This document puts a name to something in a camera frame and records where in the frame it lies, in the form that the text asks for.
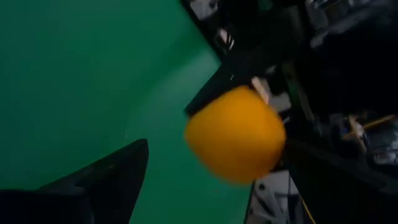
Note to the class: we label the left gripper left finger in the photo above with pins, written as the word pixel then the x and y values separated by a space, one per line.
pixel 102 193

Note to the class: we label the green table mat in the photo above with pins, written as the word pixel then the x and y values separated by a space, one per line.
pixel 77 77

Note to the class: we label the orange fruit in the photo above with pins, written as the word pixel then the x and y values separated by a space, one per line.
pixel 236 133

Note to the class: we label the silver metal bracket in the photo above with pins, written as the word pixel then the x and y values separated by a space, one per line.
pixel 270 199

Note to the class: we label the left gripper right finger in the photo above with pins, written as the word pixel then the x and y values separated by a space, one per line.
pixel 342 199

